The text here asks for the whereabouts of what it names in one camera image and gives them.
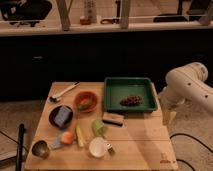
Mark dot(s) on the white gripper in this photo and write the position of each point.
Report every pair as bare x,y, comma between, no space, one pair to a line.
169,100

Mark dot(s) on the dark grape bunch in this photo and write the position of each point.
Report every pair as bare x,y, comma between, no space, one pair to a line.
134,100

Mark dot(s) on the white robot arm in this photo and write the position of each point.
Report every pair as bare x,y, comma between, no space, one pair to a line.
185,83

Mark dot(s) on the wooden block eraser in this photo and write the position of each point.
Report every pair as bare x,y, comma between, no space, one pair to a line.
111,118

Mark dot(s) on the green plastic tray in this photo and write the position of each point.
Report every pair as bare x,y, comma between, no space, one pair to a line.
118,88

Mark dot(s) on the green cup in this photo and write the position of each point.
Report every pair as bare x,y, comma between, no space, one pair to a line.
99,128

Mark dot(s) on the white cup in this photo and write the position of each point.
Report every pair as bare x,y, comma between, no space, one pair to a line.
98,147

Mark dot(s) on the green vegetable toy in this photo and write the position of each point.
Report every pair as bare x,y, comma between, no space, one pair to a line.
84,104

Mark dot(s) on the orange bowl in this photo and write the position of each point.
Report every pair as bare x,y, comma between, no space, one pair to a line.
86,94

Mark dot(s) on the orange peach toy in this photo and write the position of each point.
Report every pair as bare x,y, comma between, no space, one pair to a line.
67,138

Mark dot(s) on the blue sponge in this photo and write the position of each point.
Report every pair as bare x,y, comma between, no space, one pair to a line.
62,116

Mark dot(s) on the dark brown plate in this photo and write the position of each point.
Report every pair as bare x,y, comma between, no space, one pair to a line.
54,112

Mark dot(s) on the wooden table leg right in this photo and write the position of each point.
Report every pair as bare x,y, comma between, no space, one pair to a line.
124,16

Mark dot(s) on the wooden table leg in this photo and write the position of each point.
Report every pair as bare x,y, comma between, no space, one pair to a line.
124,16
63,13

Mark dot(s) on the red object on floor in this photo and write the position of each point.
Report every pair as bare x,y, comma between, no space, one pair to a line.
84,20

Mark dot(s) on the small metal cup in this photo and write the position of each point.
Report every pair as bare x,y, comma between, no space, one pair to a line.
41,149

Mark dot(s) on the black pole stand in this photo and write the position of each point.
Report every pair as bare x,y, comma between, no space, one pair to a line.
20,147

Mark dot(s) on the wooden table leg left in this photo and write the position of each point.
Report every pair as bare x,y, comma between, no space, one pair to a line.
63,13

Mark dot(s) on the black office chair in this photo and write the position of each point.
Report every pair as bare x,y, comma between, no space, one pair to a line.
30,12

